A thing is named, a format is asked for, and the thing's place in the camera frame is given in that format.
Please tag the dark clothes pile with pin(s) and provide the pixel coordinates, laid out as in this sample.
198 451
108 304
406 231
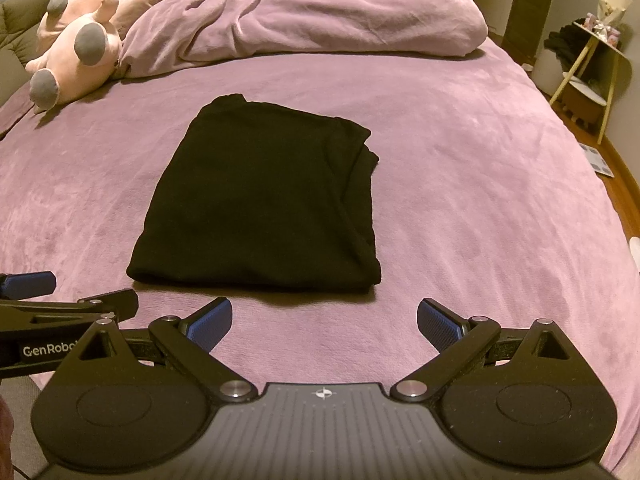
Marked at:
562 45

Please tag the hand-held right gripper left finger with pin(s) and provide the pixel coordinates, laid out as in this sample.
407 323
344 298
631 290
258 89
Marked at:
210 320

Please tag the white paper bouquet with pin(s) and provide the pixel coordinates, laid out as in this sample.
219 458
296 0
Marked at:
610 5

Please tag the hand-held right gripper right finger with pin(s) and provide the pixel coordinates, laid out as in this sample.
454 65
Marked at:
440 320

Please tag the purple bed blanket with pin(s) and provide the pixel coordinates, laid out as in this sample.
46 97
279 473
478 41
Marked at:
500 210

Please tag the crumpled purple duvet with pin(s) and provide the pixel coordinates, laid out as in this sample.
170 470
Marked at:
325 10

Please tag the olive green sofa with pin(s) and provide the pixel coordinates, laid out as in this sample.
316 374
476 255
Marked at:
15 25

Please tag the black long-sleeve sweater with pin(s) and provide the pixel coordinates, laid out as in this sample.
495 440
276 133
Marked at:
260 200

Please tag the round side table yellow legs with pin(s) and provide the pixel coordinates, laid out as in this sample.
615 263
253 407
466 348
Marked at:
585 87

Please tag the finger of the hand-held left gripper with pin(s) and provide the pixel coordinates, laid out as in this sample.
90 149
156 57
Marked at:
110 302
30 284

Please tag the plush toy with grey paws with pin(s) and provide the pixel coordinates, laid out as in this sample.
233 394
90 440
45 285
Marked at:
75 60

